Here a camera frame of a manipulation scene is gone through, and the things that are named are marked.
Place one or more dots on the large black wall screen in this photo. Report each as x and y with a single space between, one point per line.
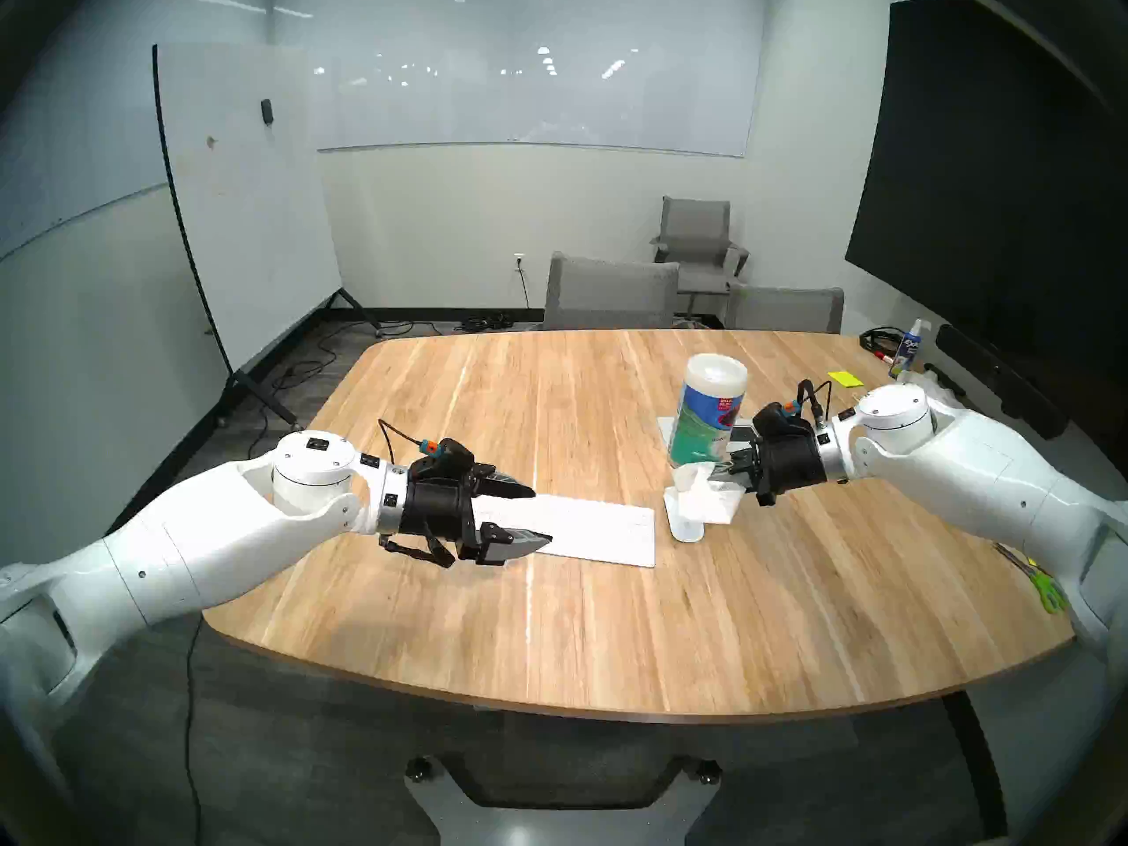
996 192

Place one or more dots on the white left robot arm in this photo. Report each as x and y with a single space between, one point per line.
220 536

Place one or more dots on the glass wall whiteboard with writing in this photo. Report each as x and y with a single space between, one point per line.
79 139

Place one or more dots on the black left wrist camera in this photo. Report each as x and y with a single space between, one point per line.
451 458

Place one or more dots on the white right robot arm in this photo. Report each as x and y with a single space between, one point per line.
969 474

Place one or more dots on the white computer mouse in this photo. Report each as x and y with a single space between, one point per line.
680 527

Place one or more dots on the white slim keyboard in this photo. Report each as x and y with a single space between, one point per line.
599 527

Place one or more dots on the white disinfecting wipe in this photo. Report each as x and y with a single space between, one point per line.
714 500

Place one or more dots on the black base knob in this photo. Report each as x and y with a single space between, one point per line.
421 768
708 771

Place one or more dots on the yellow sticky note pad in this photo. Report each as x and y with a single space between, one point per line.
846 379

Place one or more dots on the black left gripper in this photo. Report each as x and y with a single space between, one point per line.
436 509

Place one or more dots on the wide glass wall whiteboard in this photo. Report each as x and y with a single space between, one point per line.
546 95

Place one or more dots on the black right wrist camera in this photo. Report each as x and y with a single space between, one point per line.
775 419

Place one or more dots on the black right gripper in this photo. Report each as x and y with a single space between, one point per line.
789 461

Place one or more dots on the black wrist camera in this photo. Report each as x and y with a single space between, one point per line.
775 419
451 458

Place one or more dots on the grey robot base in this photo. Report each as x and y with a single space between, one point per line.
564 831

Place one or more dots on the whiteboard cleaner spray bottle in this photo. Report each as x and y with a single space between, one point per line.
906 351

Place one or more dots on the grey mesh chair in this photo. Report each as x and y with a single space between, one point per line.
784 308
608 291

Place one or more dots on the black video sound bar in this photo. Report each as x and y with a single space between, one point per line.
1005 377

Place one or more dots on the crumpled white tissue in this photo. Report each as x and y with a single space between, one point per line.
930 386

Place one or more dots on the grey office chair with armrests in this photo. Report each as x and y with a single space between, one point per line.
696 227

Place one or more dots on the green blue wipes canister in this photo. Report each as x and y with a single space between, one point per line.
705 412

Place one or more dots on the white mobile whiteboard on stand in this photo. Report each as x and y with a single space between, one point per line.
247 183

